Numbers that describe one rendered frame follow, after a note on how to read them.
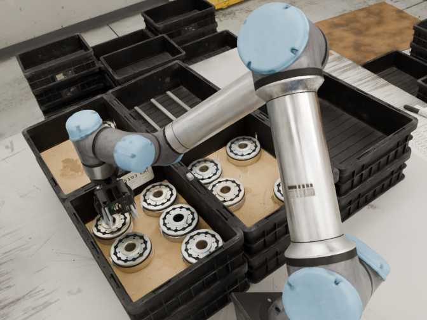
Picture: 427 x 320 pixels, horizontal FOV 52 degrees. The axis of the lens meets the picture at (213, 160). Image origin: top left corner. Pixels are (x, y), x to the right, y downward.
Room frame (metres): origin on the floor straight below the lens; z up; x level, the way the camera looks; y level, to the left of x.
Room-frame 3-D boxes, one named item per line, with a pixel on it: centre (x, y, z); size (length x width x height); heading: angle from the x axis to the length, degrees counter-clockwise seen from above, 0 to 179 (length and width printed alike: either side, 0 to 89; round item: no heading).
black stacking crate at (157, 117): (1.22, 0.10, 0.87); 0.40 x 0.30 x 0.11; 28
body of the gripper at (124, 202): (0.78, 0.26, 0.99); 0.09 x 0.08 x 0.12; 22
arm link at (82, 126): (0.78, 0.26, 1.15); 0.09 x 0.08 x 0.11; 52
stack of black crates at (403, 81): (1.93, -1.07, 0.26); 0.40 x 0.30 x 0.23; 22
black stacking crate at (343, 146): (1.01, -0.35, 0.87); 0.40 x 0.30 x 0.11; 28
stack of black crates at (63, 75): (2.42, 0.80, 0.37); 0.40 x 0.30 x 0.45; 112
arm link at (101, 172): (0.79, 0.26, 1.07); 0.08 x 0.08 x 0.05
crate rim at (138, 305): (0.73, 0.18, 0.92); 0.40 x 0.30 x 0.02; 28
